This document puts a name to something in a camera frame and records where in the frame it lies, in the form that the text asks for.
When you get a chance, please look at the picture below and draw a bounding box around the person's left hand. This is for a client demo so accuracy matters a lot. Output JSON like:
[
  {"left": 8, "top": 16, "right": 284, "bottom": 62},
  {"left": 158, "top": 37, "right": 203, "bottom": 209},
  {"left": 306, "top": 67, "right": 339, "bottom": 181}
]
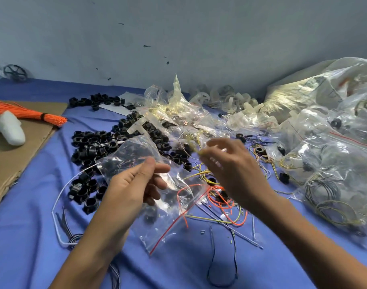
[{"left": 89, "top": 156, "right": 173, "bottom": 252}]

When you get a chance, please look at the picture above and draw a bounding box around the white handheld device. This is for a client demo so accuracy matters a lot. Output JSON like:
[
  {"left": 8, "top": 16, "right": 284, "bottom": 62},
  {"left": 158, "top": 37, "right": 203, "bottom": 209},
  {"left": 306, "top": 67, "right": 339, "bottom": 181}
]
[{"left": 0, "top": 110, "right": 27, "bottom": 147}]

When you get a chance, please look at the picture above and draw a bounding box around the brown cardboard sheet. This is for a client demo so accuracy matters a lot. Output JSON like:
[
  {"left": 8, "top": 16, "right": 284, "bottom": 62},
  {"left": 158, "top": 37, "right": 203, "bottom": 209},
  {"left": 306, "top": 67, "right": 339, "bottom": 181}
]
[{"left": 0, "top": 100, "right": 69, "bottom": 216}]

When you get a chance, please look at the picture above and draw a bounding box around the pile of black plastic rings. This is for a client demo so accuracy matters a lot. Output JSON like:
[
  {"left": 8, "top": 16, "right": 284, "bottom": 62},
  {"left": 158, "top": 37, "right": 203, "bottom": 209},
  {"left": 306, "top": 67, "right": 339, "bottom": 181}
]
[{"left": 64, "top": 92, "right": 191, "bottom": 216}]

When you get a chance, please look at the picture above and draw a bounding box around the pile of large plastic bags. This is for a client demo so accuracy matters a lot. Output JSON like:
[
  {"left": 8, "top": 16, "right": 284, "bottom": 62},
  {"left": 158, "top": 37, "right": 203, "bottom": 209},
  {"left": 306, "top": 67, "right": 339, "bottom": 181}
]
[{"left": 263, "top": 56, "right": 367, "bottom": 240}]

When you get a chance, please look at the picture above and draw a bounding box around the pile of white plastic wheels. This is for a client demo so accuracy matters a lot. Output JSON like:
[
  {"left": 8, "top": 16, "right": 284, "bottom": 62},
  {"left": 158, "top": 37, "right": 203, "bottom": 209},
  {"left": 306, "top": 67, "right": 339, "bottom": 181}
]
[{"left": 188, "top": 85, "right": 270, "bottom": 128}]

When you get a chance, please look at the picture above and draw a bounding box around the clear zip plastic bag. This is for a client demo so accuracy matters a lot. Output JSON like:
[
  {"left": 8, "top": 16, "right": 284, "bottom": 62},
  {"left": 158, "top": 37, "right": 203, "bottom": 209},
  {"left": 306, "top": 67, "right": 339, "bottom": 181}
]
[{"left": 95, "top": 134, "right": 210, "bottom": 256}]

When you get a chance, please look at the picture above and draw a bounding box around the orange wire loop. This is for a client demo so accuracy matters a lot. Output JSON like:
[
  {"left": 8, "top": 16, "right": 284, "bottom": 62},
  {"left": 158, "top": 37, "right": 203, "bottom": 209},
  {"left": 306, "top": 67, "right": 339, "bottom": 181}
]
[{"left": 176, "top": 182, "right": 250, "bottom": 229}]

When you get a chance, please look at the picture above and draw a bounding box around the person's right hand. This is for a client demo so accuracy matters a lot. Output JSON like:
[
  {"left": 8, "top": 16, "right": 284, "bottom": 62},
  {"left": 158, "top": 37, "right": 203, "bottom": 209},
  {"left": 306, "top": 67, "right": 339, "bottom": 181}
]
[{"left": 198, "top": 137, "right": 279, "bottom": 216}]

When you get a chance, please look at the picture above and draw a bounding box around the black round wheel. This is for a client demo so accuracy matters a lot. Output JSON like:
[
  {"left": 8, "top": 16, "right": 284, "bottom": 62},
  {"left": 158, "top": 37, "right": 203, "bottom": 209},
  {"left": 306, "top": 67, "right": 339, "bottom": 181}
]
[{"left": 3, "top": 63, "right": 29, "bottom": 83}]

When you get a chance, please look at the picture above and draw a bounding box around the heap of plastic bags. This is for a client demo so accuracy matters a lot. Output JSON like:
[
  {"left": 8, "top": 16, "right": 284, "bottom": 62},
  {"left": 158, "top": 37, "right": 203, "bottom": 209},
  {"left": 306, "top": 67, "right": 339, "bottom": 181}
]
[{"left": 134, "top": 74, "right": 234, "bottom": 149}]

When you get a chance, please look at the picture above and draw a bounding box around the person's right forearm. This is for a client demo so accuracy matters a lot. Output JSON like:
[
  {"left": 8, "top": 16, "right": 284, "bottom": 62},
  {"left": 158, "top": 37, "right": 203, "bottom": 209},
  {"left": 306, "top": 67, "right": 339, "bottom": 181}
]
[{"left": 257, "top": 194, "right": 367, "bottom": 289}]

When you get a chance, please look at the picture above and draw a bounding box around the blue cloth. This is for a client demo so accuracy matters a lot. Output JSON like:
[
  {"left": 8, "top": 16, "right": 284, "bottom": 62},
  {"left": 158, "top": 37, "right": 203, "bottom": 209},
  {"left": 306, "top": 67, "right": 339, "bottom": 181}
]
[{"left": 0, "top": 78, "right": 367, "bottom": 289}]

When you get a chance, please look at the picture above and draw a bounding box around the person's left forearm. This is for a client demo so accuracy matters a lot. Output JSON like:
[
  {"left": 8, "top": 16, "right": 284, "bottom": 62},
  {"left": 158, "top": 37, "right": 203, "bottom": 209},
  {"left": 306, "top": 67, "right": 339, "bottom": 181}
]
[{"left": 50, "top": 238, "right": 131, "bottom": 289}]

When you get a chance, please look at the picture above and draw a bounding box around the grey wire bundle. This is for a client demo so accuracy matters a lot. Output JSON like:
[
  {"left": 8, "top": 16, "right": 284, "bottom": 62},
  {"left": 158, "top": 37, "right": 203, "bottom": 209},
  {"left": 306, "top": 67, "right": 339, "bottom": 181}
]
[{"left": 50, "top": 179, "right": 122, "bottom": 289}]

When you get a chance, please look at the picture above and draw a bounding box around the orange tie bundle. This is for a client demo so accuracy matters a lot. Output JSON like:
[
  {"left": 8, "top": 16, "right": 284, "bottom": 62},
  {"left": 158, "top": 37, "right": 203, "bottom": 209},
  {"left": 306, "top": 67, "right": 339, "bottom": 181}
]
[{"left": 0, "top": 101, "right": 69, "bottom": 128}]

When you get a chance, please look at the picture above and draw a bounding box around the white paper slip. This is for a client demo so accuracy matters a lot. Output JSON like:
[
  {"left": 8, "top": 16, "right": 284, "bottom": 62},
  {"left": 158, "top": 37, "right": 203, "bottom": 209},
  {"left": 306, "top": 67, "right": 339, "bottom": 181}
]
[{"left": 98, "top": 102, "right": 134, "bottom": 117}]

